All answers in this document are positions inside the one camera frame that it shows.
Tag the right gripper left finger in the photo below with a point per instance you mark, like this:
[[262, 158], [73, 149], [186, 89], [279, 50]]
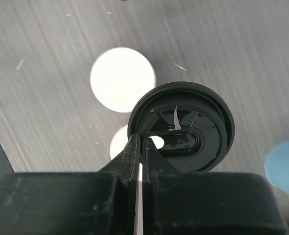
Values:
[[125, 165]]

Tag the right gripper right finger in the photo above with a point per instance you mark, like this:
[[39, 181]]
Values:
[[155, 166]]

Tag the black coffee cup lid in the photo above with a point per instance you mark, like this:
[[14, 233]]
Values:
[[194, 122]]

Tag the blue straw holder cup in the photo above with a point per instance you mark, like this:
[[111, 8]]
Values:
[[277, 166]]

